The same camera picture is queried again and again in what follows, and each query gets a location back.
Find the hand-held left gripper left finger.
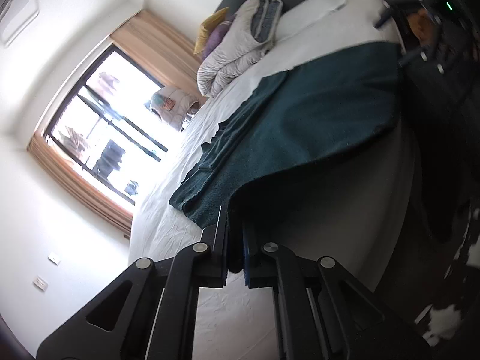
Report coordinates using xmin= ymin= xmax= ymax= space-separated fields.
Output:
xmin=36 ymin=205 xmax=230 ymax=360

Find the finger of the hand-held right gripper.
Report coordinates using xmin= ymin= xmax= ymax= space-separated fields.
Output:
xmin=374 ymin=0 xmax=439 ymax=29
xmin=398 ymin=47 xmax=451 ymax=76

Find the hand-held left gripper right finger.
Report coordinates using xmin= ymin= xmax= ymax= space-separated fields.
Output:
xmin=242 ymin=220 xmax=432 ymax=360

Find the dark green sweater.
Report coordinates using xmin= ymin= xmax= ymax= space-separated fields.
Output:
xmin=169 ymin=41 xmax=404 ymax=274

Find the orange bag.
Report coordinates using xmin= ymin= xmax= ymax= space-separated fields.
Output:
xmin=408 ymin=9 xmax=437 ymax=44

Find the round bed with white sheet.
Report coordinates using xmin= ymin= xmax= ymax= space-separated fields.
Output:
xmin=127 ymin=0 xmax=424 ymax=360

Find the flat white pillow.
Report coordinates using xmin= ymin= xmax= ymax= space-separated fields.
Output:
xmin=275 ymin=0 xmax=351 ymax=44

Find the white puffer vest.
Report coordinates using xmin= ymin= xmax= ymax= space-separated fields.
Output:
xmin=150 ymin=85 xmax=201 ymax=133

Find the beige curtain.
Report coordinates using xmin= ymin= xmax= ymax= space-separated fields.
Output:
xmin=110 ymin=9 xmax=205 ymax=96
xmin=27 ymin=133 xmax=134 ymax=239

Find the folded grey duvet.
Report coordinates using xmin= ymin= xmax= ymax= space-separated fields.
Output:
xmin=197 ymin=0 xmax=284 ymax=98

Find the colourful patterned cloth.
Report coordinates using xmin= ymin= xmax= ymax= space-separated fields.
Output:
xmin=150 ymin=94 xmax=177 ymax=112

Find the black-framed glass balcony door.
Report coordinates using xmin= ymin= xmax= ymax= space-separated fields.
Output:
xmin=43 ymin=43 xmax=169 ymax=207

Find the purple pillow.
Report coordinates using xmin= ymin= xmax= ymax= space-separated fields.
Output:
xmin=202 ymin=15 xmax=235 ymax=61

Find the yellow pillow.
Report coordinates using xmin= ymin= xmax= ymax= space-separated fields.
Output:
xmin=193 ymin=7 xmax=230 ymax=55

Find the patterned hanging garment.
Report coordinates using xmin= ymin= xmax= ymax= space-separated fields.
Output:
xmin=64 ymin=125 xmax=91 ymax=151

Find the black and white patterned cloth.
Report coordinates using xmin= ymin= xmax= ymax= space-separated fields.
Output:
xmin=412 ymin=202 xmax=480 ymax=347

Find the grey hanging shirt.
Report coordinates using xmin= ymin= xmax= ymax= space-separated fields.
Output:
xmin=97 ymin=72 xmax=121 ymax=91

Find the white air conditioner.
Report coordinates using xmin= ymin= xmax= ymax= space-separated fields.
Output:
xmin=0 ymin=0 xmax=40 ymax=47

